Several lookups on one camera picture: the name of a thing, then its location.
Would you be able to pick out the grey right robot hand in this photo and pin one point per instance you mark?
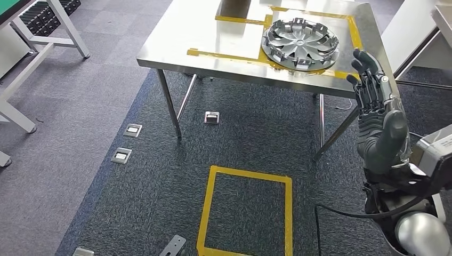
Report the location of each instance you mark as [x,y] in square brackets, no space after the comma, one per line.
[385,137]

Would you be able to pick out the white frame table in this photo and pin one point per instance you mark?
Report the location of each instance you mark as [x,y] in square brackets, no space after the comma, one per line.
[21,116]

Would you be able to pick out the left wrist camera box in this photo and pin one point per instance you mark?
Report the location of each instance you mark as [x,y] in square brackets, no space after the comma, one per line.
[173,246]

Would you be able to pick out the grey plastic wheel hubcap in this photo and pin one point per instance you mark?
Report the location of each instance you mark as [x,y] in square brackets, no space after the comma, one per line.
[300,44]

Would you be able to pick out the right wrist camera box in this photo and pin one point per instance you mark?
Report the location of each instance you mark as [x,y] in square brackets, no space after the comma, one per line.
[438,152]

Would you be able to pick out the steel floor socket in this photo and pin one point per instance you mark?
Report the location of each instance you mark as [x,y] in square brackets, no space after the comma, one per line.
[212,117]
[122,156]
[132,130]
[84,252]

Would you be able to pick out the yellow table tape outline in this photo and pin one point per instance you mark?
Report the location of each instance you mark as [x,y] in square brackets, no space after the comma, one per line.
[226,56]

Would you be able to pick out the black moulded tray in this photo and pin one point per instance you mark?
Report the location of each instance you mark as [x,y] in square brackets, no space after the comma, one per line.
[49,17]

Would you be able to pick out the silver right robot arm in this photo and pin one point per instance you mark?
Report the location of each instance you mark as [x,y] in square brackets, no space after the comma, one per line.
[420,233]

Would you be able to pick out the yellow floor tape square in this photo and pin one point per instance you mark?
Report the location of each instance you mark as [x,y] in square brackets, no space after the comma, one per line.
[212,212]

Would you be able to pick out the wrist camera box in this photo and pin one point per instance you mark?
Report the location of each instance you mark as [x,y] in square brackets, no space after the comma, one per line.
[438,152]
[173,246]

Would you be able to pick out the white panel board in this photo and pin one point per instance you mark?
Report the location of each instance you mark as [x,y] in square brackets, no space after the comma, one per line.
[406,32]

